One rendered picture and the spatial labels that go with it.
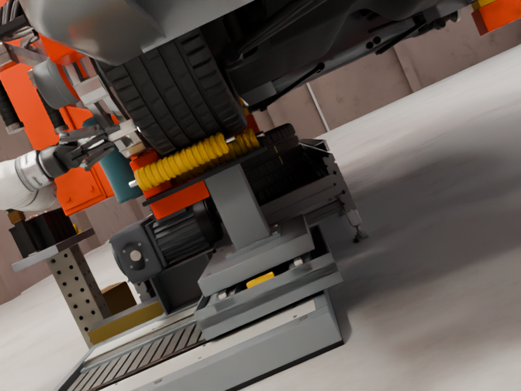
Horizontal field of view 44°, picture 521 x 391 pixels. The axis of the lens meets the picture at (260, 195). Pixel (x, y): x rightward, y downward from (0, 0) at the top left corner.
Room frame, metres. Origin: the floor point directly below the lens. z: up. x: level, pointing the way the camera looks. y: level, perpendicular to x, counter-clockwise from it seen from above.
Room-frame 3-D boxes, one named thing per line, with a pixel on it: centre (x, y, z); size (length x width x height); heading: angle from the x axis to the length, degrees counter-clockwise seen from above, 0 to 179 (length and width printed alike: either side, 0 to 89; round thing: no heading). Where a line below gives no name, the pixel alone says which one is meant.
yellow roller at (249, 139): (1.77, 0.07, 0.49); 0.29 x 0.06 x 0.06; 86
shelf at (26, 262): (2.40, 0.77, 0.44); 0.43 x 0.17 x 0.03; 176
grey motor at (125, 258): (2.10, 0.29, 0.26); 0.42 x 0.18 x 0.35; 86
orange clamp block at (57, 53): (1.47, 0.25, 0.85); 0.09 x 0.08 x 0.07; 176
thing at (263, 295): (1.77, 0.07, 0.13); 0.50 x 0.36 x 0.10; 176
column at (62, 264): (2.43, 0.76, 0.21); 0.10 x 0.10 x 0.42; 86
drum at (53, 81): (1.79, 0.31, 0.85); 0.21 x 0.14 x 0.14; 86
